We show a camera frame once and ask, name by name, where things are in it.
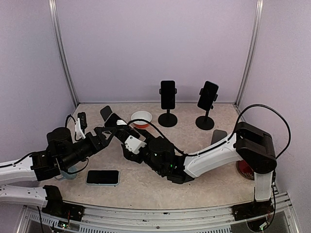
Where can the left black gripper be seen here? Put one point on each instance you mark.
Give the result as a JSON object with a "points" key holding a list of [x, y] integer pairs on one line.
{"points": [[101, 139]]}

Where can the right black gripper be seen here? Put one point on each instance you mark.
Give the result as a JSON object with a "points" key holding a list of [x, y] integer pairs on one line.
{"points": [[127, 154]]}

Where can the orange white bowl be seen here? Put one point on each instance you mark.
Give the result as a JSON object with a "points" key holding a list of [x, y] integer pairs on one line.
{"points": [[141, 115]]}

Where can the black pole phone stand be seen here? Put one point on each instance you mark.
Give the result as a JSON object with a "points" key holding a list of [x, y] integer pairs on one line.
{"points": [[205, 122], [167, 119]]}

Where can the black teal phone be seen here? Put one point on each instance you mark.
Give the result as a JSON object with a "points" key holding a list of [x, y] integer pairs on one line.
{"points": [[167, 94]]}

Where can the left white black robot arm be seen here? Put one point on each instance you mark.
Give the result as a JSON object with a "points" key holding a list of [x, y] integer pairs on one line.
{"points": [[35, 166]]}

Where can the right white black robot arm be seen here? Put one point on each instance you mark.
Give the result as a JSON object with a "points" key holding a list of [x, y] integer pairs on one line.
{"points": [[247, 143]]}

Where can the blue cased bottom phone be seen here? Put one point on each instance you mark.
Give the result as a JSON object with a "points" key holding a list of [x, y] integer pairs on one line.
{"points": [[103, 177]]}

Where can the light blue mug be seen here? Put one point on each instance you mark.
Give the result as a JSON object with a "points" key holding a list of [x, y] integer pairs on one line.
{"points": [[65, 176]]}

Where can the dark red saucer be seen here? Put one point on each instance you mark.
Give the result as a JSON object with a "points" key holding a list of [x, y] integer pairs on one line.
{"points": [[245, 170]]}

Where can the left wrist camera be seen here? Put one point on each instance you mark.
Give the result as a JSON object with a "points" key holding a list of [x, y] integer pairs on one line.
{"points": [[80, 126]]}

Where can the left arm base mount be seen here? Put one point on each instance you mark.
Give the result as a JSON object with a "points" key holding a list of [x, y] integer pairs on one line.
{"points": [[57, 207]]}

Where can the left aluminium frame post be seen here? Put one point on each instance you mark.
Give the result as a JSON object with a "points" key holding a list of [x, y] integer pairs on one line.
{"points": [[61, 51]]}

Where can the aluminium frame post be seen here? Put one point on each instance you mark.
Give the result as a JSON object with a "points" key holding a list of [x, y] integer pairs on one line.
{"points": [[61, 51], [251, 52]]}

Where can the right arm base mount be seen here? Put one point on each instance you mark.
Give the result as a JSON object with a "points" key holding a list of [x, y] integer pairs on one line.
{"points": [[252, 209]]}

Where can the right aluminium frame post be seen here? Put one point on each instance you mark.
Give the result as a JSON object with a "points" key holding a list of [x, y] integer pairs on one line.
{"points": [[251, 52]]}

